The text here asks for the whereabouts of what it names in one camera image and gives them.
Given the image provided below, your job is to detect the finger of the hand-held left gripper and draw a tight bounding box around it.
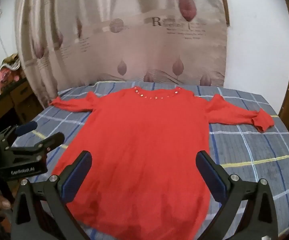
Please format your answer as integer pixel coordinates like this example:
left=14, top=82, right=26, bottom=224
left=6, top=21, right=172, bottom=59
left=33, top=132, right=65, bottom=153
left=16, top=121, right=38, bottom=135

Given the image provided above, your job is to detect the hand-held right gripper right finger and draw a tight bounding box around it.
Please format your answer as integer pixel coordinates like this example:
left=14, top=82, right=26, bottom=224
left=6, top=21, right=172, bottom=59
left=196, top=151, right=285, bottom=240

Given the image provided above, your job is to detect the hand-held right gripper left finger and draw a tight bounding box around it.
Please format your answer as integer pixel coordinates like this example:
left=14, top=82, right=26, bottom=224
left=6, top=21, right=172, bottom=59
left=11, top=151, right=92, bottom=240

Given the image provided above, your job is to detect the red sweater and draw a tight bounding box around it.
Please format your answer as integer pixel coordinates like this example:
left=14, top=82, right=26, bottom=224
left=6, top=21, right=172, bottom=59
left=49, top=86, right=275, bottom=240

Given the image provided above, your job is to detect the brown wooden cabinet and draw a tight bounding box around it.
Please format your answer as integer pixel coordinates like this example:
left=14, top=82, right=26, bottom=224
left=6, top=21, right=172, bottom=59
left=0, top=76, right=45, bottom=132

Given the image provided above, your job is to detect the grey plaid bed sheet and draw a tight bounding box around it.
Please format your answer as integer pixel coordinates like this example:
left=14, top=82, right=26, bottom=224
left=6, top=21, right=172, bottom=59
left=27, top=81, right=289, bottom=240

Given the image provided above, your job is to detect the red printed package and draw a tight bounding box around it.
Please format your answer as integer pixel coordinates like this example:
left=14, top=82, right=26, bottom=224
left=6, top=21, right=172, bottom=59
left=0, top=54, right=22, bottom=87

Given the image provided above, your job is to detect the leaf print curtain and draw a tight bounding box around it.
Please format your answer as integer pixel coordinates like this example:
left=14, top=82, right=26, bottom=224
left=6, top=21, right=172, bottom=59
left=14, top=0, right=229, bottom=105

